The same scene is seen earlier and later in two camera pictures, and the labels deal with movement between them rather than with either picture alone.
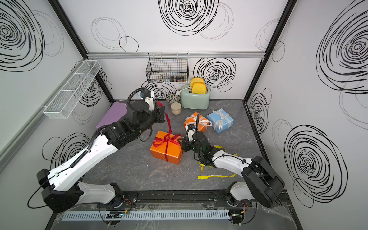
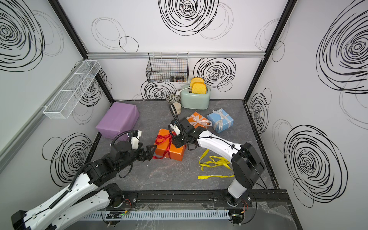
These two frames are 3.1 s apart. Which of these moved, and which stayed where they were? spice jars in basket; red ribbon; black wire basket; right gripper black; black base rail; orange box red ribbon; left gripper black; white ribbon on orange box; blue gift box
Moved: red ribbon; left gripper black; right gripper black
Stayed: white ribbon on orange box; black wire basket; spice jars in basket; blue gift box; orange box red ribbon; black base rail
